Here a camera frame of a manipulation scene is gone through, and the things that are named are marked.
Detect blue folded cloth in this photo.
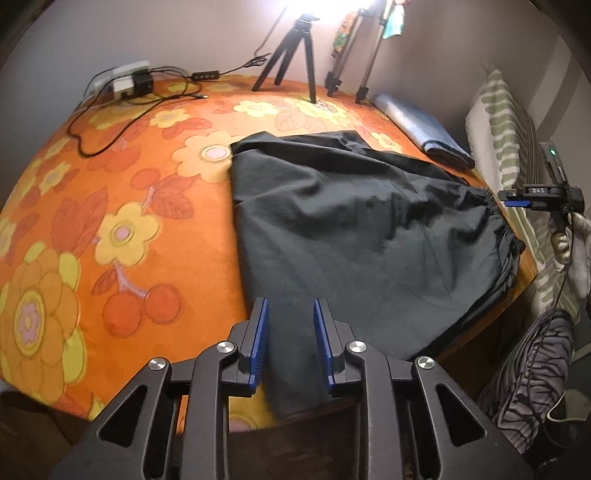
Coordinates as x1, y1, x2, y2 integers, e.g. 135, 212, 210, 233
372, 93, 476, 169

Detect person's right hand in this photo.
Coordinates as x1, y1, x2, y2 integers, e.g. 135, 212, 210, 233
549, 212, 591, 296

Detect black tripod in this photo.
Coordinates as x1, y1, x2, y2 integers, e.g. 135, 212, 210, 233
252, 13, 321, 104

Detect zebra striped trouser leg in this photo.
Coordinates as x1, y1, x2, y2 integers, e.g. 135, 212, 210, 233
478, 309, 575, 467

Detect black power adapter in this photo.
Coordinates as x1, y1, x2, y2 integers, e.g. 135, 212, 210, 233
131, 69, 155, 96

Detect dark grey pants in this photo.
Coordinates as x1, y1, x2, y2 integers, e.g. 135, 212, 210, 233
229, 130, 527, 421

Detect white power strip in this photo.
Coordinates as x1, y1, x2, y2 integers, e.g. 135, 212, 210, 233
90, 60, 153, 100

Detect silver tripod legs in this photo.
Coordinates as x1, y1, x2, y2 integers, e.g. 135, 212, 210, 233
324, 6, 389, 104

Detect orange floral blanket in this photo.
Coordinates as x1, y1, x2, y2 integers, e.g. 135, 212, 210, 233
0, 74, 539, 432

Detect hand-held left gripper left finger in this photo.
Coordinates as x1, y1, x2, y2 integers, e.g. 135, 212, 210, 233
48, 298, 271, 480

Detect colourful hanging cloth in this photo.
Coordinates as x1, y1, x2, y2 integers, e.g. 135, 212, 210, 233
331, 0, 408, 60

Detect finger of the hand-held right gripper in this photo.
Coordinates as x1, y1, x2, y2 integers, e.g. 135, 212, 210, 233
498, 187, 532, 208

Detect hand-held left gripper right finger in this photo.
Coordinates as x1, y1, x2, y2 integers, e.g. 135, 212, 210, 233
313, 298, 536, 480

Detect green striped pillow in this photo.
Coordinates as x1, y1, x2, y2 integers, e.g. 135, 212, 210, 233
466, 65, 583, 324

